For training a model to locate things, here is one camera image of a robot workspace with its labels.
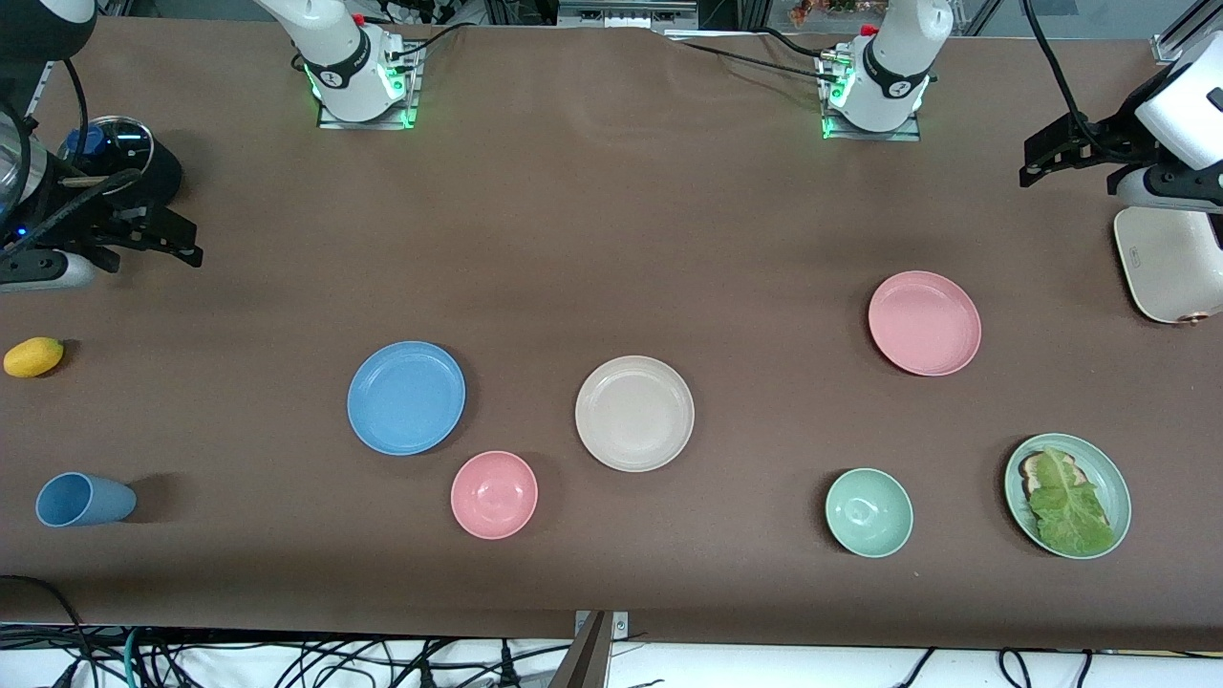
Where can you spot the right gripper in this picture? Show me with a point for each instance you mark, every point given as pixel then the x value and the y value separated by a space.
pixel 75 212

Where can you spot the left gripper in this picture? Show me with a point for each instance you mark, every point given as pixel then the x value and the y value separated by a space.
pixel 1111 137

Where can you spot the pink plate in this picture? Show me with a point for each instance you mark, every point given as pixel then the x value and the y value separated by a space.
pixel 924 323

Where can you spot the blue plate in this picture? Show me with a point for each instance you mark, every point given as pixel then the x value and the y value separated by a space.
pixel 406 398

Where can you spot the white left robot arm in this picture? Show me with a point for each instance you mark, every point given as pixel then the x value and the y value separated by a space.
pixel 893 57

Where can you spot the glass lid with blue knob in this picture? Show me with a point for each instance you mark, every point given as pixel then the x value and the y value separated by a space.
pixel 124 148

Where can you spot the beige toaster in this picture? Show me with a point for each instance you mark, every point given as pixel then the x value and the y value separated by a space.
pixel 1166 268

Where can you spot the aluminium corner profile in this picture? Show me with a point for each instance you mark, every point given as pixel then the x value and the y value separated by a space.
pixel 1185 29

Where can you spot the yellow lemon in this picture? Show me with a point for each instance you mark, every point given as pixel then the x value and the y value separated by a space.
pixel 33 357

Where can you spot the blue cup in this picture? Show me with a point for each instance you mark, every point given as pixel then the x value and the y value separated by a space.
pixel 81 500

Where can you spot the orange artificial flowers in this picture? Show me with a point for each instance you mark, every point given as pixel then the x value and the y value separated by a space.
pixel 822 10

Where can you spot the toasted bread slice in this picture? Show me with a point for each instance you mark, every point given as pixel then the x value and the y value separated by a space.
pixel 1030 468

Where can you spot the green plate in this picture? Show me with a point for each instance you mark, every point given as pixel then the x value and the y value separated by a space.
pixel 1105 473

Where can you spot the green lettuce leaf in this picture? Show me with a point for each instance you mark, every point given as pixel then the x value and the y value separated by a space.
pixel 1070 516

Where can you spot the green bowl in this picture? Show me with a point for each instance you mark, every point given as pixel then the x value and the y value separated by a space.
pixel 868 512

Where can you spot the brown table cloth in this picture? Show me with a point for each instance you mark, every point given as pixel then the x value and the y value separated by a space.
pixel 573 239

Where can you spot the pink bowl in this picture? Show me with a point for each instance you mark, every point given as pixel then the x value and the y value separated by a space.
pixel 494 495

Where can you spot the beige plate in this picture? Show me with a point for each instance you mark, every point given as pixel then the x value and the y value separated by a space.
pixel 634 414

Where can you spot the dark slanted beam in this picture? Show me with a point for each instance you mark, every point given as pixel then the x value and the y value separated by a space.
pixel 585 659

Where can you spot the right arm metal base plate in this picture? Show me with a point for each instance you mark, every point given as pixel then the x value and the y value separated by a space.
pixel 368 124

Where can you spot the silver aluminium frame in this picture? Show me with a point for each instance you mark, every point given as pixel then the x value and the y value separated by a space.
pixel 626 13

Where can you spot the small metal bracket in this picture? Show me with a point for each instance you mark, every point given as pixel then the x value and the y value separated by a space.
pixel 621 623

